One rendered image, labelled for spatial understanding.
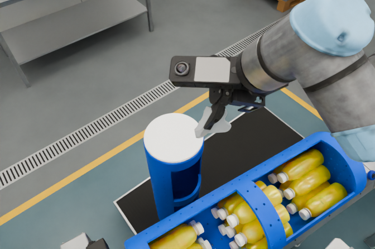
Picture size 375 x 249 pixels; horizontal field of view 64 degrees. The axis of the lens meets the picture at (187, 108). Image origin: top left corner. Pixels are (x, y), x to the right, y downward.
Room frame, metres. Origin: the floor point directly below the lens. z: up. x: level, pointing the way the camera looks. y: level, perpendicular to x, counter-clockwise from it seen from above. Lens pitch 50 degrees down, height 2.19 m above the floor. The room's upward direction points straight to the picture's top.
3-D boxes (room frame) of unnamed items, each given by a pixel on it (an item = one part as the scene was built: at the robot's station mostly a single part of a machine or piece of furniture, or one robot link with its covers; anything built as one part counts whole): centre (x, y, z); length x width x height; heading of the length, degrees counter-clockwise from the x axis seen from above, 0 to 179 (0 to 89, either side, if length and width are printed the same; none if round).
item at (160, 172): (0.80, 0.06, 0.59); 0.28 x 0.28 x 0.88
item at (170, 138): (0.80, 0.06, 1.03); 0.28 x 0.28 x 0.01
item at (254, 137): (1.13, -0.22, 0.07); 1.50 x 0.52 x 0.15; 129
